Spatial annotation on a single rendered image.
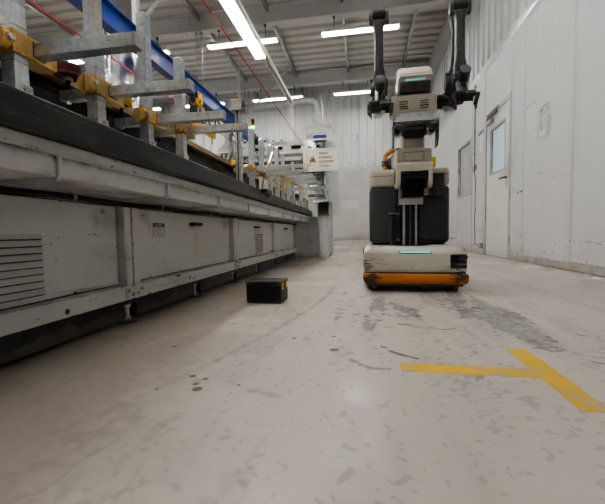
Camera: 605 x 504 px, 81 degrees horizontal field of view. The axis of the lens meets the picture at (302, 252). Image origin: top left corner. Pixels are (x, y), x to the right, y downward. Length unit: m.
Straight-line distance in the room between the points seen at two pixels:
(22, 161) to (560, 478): 1.22
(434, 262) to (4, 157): 2.02
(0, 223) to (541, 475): 1.37
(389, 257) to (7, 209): 1.82
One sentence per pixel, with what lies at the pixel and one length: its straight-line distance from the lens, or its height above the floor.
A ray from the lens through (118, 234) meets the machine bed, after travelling 1.67.
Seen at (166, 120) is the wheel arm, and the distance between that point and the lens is 1.49.
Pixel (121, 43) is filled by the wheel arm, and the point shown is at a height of 0.80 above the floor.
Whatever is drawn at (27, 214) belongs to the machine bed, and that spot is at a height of 0.44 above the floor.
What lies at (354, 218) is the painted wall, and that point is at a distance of 11.58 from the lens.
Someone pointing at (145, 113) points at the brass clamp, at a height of 0.80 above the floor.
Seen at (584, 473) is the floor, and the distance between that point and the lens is 0.77.
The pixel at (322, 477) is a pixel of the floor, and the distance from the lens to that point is 0.65.
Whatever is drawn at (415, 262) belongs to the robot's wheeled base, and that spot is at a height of 0.19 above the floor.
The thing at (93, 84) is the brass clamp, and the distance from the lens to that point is 1.27.
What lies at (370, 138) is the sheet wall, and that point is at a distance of 11.97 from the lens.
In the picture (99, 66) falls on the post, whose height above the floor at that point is 0.87.
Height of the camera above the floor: 0.37
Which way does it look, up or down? 3 degrees down
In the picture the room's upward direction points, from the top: 1 degrees counter-clockwise
